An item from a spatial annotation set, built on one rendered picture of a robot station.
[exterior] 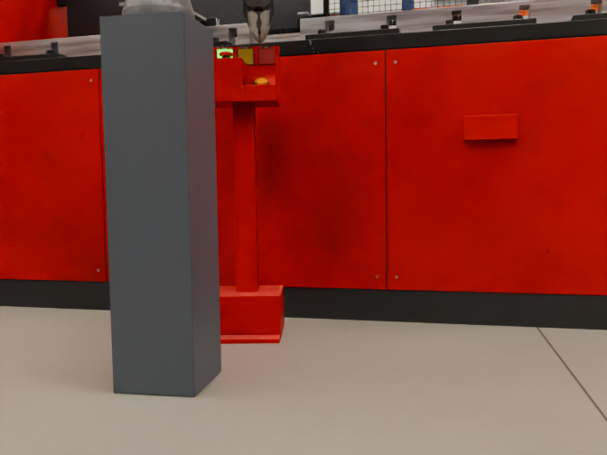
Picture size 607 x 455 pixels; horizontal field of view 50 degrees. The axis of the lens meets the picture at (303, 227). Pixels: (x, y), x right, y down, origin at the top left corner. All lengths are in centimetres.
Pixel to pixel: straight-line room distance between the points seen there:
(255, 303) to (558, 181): 93
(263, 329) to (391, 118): 74
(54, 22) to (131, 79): 190
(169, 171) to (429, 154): 91
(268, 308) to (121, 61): 80
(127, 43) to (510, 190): 115
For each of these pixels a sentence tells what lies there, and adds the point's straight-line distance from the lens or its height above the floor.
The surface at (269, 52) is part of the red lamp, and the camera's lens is 199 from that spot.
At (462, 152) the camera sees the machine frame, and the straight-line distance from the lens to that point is 198.
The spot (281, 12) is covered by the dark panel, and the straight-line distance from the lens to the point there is 282.
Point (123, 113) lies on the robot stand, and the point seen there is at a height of 58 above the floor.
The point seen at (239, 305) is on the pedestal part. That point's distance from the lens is 182.
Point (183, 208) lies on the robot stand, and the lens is 132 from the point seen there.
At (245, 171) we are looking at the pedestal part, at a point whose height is 47.
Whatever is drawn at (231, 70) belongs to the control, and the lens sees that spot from 184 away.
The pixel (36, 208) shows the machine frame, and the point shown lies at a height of 35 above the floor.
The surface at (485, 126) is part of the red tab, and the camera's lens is 196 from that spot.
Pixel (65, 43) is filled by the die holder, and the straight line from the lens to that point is 259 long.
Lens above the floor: 44
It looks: 4 degrees down
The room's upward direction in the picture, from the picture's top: 1 degrees counter-clockwise
